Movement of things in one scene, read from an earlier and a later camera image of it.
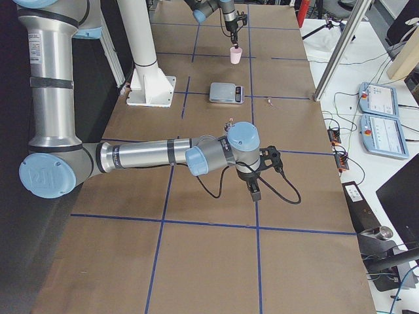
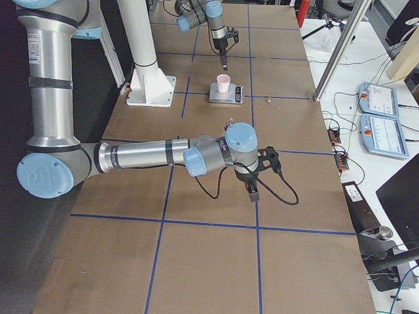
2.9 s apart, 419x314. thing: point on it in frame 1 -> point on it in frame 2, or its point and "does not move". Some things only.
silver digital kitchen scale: x=226 y=93 does not move
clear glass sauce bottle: x=228 y=125 does not move
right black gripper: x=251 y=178 does not move
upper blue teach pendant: x=378 y=99 does not move
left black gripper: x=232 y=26 -> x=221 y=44
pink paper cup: x=236 y=55 -> x=223 y=83
